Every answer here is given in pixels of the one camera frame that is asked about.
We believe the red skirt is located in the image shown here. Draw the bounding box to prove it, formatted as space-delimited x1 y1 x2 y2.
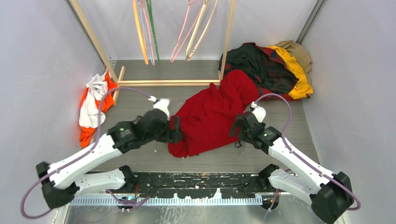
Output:
168 70 259 158

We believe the beige plastic hanger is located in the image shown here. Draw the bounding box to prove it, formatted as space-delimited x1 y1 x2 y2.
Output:
185 0 218 61

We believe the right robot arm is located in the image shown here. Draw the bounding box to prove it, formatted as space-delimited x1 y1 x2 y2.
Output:
230 110 361 224

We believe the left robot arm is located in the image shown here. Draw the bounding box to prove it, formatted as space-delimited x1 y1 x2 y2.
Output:
36 109 183 209

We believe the orange hanger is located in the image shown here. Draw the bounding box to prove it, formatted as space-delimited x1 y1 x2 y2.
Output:
132 0 149 65

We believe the green hanger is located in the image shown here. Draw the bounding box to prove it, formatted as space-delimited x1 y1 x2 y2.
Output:
146 0 161 65

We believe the light blue hanger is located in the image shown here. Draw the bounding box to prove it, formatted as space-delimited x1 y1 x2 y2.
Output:
138 0 156 66

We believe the dark plaid garment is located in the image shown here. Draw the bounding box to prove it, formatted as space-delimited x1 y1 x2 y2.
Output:
223 42 298 101

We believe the wooden clothes rack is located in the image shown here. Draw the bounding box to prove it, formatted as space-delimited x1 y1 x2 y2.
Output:
69 0 236 87

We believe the yellow garment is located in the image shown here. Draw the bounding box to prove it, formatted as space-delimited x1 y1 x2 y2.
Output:
268 46 313 100

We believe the orange and white garment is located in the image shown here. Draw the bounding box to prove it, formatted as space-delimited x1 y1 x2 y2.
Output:
78 71 118 148

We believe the tan garment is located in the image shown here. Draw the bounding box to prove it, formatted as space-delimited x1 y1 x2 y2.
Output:
275 40 312 85

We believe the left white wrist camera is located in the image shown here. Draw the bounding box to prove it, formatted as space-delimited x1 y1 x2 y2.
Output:
148 96 170 120

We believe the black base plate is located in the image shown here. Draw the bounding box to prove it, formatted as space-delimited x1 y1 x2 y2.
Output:
111 172 281 199

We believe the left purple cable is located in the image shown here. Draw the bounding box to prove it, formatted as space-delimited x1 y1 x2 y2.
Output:
20 87 159 220

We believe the purple cable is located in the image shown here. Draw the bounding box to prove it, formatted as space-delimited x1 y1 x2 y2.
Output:
20 87 159 220
251 92 362 212

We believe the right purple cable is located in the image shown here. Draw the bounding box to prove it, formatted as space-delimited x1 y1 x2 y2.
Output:
251 92 362 212

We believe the pink wire hanger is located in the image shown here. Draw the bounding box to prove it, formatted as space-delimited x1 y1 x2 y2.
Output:
170 0 198 63

